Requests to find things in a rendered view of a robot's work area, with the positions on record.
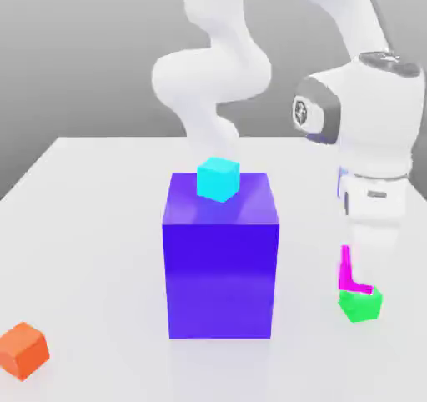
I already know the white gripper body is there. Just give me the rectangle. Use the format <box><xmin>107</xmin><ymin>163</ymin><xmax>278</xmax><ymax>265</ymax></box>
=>
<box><xmin>346</xmin><ymin>177</ymin><xmax>412</xmax><ymax>226</ymax></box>

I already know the small green cube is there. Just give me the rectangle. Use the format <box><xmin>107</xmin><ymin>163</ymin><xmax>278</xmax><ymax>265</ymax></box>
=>
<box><xmin>337</xmin><ymin>284</ymin><xmax>384</xmax><ymax>324</ymax></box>

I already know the small cyan cube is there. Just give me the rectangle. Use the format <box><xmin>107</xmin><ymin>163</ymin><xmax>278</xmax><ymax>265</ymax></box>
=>
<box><xmin>196</xmin><ymin>156</ymin><xmax>241</xmax><ymax>204</ymax></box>

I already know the small orange cube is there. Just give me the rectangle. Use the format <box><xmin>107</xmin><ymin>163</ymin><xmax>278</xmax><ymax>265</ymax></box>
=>
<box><xmin>0</xmin><ymin>320</ymin><xmax>51</xmax><ymax>383</ymax></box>

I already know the large purple box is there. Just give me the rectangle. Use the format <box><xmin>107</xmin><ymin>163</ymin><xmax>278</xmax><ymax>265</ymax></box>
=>
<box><xmin>161</xmin><ymin>172</ymin><xmax>280</xmax><ymax>340</ymax></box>

